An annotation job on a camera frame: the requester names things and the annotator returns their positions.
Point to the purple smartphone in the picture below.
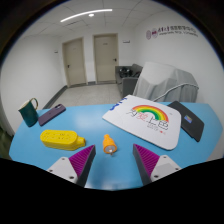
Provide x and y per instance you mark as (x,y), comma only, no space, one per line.
(51,115)

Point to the black flat pad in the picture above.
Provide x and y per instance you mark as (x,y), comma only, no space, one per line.
(190,123)

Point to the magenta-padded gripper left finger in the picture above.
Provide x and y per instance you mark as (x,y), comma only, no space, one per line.
(80,163)

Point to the long ceiling light strip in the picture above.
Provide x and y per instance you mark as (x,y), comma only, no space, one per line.
(85,14)

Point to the white rainbow-print mouse pad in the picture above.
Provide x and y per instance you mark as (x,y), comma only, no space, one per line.
(140,125)

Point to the grey cloth-covered object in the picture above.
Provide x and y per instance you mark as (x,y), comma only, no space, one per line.
(163,80)

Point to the yellow power strip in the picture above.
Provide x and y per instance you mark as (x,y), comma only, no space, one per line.
(60,139)

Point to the beige door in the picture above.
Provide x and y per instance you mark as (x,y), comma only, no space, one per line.
(105,58)
(74,63)

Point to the wall logo sign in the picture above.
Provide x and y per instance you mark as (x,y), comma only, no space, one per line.
(171,31)

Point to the black bag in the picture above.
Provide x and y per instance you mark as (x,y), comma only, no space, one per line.
(126,71)

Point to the orange charger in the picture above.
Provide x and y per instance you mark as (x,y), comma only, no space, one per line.
(109,145)

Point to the round ceiling light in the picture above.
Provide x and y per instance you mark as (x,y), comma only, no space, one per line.
(91,15)

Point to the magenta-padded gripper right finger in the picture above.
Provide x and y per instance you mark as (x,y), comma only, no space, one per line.
(148,161)

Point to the grey sofa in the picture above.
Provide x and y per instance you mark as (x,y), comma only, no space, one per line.
(128,86)

